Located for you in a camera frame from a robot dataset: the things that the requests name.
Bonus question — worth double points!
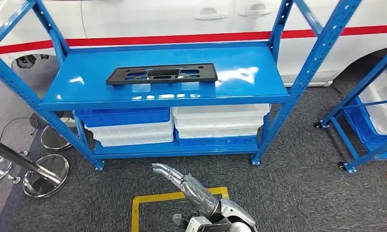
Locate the blue wheeled metal rack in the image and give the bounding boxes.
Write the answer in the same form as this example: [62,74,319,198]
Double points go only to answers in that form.
[314,44,387,174]

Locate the yellow floor tape square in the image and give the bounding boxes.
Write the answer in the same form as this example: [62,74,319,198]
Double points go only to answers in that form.
[131,187,229,232]

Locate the black floor cable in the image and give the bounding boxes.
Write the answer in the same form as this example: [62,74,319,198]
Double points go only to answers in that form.
[0,116,40,143]

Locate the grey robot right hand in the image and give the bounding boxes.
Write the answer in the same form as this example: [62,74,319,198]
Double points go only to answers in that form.
[151,162,221,219]

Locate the blue metal shelf rack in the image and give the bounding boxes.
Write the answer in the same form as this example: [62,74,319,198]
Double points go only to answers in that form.
[0,0,362,171]

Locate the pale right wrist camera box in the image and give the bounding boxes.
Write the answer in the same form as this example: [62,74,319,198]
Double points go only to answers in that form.
[184,216,215,232]

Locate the chrome stanchion post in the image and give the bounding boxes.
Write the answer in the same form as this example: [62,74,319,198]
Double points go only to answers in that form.
[0,136,70,198]
[40,116,78,151]

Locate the blue plastic bin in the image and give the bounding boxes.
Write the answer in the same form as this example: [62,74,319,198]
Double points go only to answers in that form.
[74,107,171,128]
[344,97,387,159]

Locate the white car with red stripe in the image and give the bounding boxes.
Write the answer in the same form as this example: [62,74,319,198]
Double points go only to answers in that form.
[0,0,387,87]

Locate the black plastic frame part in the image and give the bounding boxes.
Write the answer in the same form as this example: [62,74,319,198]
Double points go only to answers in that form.
[105,63,219,86]

